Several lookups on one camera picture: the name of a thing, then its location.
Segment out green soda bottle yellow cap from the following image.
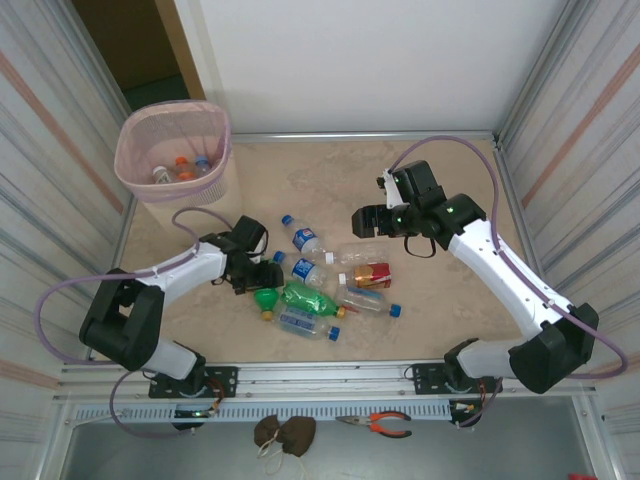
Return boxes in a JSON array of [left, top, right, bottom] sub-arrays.
[[279, 282, 347, 320], [253, 287, 281, 321]]

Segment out clear Pepsi bottle blue cap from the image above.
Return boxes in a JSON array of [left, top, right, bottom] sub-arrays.
[[280, 213, 329, 256], [272, 249, 331, 289]]

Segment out red gold label bottle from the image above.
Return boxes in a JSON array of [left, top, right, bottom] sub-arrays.
[[337, 262, 394, 291]]

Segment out orange label bottle orange cap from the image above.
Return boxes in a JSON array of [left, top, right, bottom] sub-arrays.
[[173, 155, 199, 184]]

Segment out beige slotted plastic bin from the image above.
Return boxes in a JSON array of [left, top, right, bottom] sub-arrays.
[[113, 99, 232, 207]]

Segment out clear bottle white cap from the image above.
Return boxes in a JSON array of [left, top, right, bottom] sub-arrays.
[[323, 241, 392, 267]]

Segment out pale blue label bottle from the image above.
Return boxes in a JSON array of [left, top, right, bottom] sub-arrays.
[[274, 305, 342, 344]]

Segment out brown cloth pouch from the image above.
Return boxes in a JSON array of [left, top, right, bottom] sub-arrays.
[[279, 414, 318, 459], [253, 415, 285, 450]]

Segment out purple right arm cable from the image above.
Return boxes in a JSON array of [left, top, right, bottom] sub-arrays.
[[392, 134, 629, 379]]

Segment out aluminium mounting rail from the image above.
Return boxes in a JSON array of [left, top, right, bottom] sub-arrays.
[[54, 358, 599, 404]]

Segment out white slotted cable duct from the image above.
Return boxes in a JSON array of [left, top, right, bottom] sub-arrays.
[[69, 401, 484, 425]]

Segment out beige pouch string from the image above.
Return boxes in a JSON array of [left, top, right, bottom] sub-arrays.
[[256, 432, 310, 476]]

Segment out orange handled pliers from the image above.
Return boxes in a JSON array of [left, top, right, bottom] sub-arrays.
[[334, 410, 414, 440]]

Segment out wooden door frame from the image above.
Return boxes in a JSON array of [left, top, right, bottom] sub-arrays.
[[152, 0, 207, 99]]

